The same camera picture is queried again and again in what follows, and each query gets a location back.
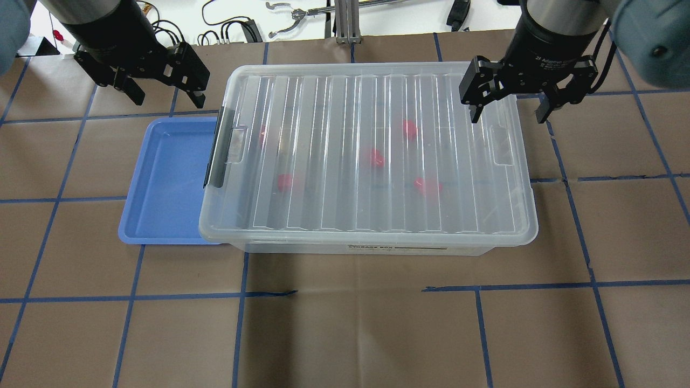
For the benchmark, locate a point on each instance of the blue plastic tray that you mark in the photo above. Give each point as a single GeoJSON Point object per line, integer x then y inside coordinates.
{"type": "Point", "coordinates": [165, 196]}

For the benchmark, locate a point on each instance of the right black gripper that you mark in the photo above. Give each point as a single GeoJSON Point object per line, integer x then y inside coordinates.
{"type": "Point", "coordinates": [547, 47]}

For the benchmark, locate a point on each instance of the aluminium frame post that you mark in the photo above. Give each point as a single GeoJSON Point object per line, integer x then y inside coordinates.
{"type": "Point", "coordinates": [347, 22]}

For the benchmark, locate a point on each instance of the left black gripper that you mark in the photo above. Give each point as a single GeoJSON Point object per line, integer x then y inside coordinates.
{"type": "Point", "coordinates": [110, 33]}

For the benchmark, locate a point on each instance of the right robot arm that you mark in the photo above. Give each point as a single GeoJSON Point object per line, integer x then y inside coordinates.
{"type": "Point", "coordinates": [563, 49]}

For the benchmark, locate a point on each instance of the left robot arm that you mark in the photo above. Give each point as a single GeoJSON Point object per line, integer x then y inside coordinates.
{"type": "Point", "coordinates": [118, 45]}

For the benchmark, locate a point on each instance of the red block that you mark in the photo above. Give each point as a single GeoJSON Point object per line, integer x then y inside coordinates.
{"type": "Point", "coordinates": [285, 182]}
{"type": "Point", "coordinates": [262, 135]}
{"type": "Point", "coordinates": [377, 159]}
{"type": "Point", "coordinates": [410, 130]}
{"type": "Point", "coordinates": [428, 187]}

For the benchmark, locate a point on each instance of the black box latch handle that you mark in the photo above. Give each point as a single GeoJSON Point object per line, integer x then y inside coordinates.
{"type": "Point", "coordinates": [216, 167]}

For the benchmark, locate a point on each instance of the clear plastic storage box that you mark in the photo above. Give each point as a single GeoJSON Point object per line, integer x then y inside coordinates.
{"type": "Point", "coordinates": [372, 245]}

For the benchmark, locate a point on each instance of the clear ribbed box lid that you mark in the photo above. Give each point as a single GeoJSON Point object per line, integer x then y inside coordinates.
{"type": "Point", "coordinates": [372, 145]}

